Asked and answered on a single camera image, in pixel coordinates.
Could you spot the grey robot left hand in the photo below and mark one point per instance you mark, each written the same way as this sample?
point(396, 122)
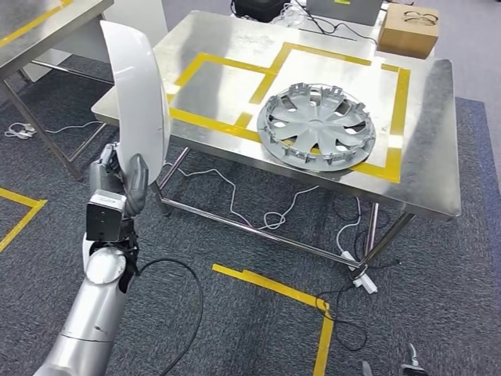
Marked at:
point(106, 171)

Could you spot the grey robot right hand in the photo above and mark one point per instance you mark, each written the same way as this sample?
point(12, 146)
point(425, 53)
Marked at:
point(413, 354)

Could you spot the white curved panel part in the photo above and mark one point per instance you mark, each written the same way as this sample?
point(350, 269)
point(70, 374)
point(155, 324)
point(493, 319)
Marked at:
point(140, 104)

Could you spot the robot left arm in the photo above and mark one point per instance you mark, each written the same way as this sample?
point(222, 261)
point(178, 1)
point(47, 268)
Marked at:
point(93, 322)

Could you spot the steel workbench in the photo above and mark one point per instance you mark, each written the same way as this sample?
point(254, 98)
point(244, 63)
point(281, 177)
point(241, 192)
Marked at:
point(426, 145)

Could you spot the white power strip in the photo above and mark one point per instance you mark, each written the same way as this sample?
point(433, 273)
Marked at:
point(367, 284)

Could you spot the yellow floor tape marking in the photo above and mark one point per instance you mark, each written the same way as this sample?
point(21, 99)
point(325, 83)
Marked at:
point(19, 195)
point(274, 284)

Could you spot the small yellow tape rectangle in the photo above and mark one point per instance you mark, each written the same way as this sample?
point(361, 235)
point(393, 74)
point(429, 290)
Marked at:
point(211, 122)

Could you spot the steel side bench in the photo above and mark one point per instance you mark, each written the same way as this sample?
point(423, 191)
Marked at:
point(39, 46)

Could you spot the yellow tape strip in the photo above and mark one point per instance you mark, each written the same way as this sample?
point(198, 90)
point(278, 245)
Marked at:
point(35, 23)

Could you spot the large yellow tape rectangle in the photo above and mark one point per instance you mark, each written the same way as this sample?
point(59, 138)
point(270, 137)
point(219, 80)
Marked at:
point(401, 104)

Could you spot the black carry bag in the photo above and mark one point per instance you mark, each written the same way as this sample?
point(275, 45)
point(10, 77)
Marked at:
point(258, 9)

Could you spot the grey plastic hubcap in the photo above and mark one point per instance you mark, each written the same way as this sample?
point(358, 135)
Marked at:
point(317, 127)

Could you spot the brown cardboard box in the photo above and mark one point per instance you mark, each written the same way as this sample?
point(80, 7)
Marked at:
point(407, 41)

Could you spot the black rimmed glasses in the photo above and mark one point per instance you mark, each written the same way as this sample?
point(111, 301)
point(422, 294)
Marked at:
point(411, 18)

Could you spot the grey laptop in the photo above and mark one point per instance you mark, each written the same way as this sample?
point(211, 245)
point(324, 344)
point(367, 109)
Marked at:
point(344, 13)

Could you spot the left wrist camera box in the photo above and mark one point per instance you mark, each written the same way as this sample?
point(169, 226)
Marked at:
point(103, 220)

